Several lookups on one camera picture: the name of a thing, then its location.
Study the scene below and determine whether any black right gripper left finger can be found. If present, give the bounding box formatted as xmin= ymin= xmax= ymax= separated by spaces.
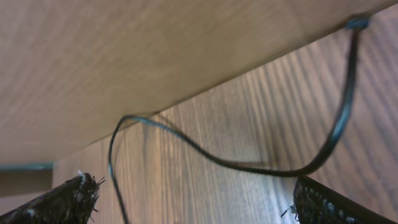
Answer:
xmin=1 ymin=172 xmax=105 ymax=224

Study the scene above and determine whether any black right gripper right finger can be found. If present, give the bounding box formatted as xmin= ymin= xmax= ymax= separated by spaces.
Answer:
xmin=281 ymin=176 xmax=397 ymax=224

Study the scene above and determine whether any black usb cable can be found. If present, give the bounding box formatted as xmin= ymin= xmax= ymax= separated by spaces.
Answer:
xmin=107 ymin=17 xmax=371 ymax=224

